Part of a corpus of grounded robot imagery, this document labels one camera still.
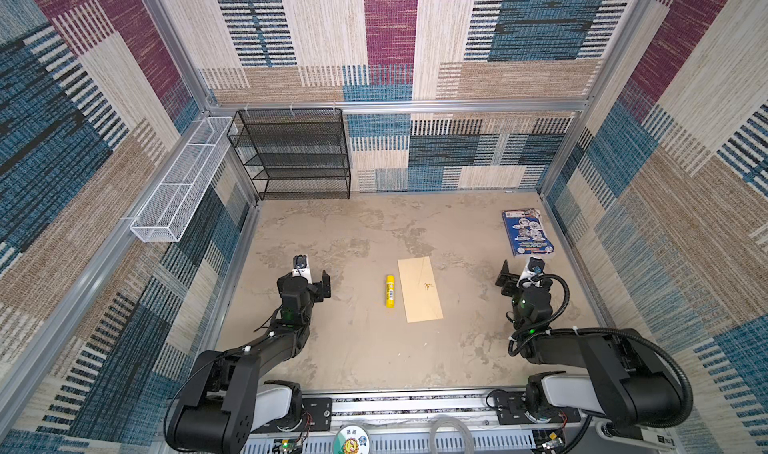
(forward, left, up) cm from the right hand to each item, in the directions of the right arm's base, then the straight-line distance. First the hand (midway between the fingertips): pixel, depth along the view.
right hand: (520, 267), depth 88 cm
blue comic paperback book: (+19, -10, -8) cm, 22 cm away
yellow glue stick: (-3, +38, -7) cm, 39 cm away
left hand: (+2, +62, 0) cm, 62 cm away
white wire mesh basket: (+4, +90, +24) cm, 93 cm away
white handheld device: (-40, -19, -7) cm, 45 cm away
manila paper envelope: (-4, +28, -10) cm, 30 cm away
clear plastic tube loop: (-35, +25, -14) cm, 46 cm away
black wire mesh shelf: (+44, +70, +9) cm, 83 cm away
